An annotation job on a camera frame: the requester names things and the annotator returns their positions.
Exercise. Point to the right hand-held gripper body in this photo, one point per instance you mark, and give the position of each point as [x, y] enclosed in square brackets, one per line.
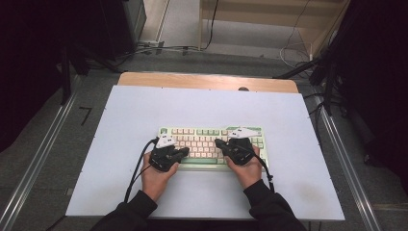
[240, 152]

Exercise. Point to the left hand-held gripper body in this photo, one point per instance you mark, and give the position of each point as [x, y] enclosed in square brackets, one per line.
[163, 159]

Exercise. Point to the green and pink keyboard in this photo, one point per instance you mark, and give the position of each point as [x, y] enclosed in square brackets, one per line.
[202, 146]

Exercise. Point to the person's right hand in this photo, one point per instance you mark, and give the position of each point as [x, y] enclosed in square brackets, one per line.
[247, 174]

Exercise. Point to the person's left hand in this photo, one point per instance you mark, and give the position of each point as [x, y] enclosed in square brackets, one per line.
[157, 184]

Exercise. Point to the white board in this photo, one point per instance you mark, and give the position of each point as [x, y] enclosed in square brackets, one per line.
[205, 106]

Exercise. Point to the wooden table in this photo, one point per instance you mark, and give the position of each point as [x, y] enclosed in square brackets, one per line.
[192, 80]

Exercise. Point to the person's dark clothing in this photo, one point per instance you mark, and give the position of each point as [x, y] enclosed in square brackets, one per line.
[198, 226]

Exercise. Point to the black metal stand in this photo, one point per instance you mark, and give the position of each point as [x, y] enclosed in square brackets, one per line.
[65, 80]
[327, 80]

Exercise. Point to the wooden shelf unit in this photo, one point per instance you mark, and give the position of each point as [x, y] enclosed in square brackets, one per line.
[263, 12]

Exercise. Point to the black cabinet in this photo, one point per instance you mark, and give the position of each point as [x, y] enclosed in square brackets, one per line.
[122, 25]

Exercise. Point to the black curtain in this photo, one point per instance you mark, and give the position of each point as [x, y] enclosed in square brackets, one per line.
[378, 80]
[25, 64]

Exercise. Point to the aluminium floor rail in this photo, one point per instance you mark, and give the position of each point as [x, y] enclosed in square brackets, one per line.
[349, 173]
[32, 170]

